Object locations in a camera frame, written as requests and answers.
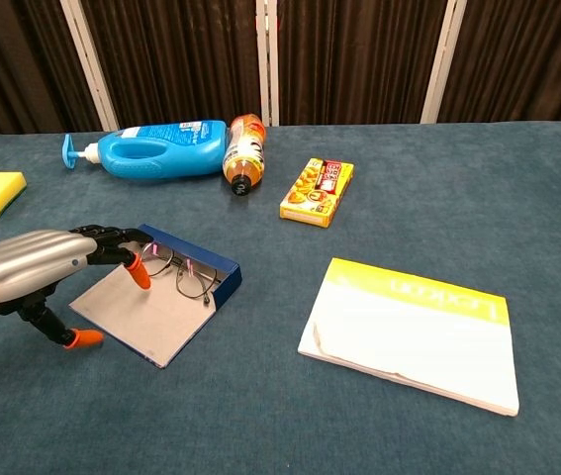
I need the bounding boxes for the metal frame eyeglasses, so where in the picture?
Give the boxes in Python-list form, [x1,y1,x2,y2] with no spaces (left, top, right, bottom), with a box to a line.
[139,241,222,304]

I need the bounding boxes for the teal table cloth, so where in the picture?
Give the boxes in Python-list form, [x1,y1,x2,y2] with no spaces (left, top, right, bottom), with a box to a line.
[0,121,561,475]

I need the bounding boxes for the blue pump detergent bottle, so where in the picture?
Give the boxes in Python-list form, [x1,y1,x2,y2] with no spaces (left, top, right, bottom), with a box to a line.
[61,120,229,180]

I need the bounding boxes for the yellow and white book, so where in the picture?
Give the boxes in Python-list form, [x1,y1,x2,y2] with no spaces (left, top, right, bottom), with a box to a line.
[297,256,520,418]

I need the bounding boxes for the white frame post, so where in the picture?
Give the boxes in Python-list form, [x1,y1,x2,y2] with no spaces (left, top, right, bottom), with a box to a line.
[255,0,280,128]
[59,0,121,133]
[420,0,468,125]

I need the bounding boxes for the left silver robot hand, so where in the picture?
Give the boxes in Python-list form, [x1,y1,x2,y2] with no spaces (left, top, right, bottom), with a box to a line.
[0,225,155,350]

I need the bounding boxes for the dark brown curtain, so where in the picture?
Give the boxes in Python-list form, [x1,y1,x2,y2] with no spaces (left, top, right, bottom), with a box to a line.
[0,0,561,143]

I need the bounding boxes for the blue card package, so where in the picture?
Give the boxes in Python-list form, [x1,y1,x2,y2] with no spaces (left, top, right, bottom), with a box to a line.
[68,223,243,370]

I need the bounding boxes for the orange drink bottle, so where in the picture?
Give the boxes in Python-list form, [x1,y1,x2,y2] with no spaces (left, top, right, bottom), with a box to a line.
[222,113,267,197]

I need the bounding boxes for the yellow snack box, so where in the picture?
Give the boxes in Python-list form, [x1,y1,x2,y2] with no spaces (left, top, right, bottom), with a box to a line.
[279,157,355,230]

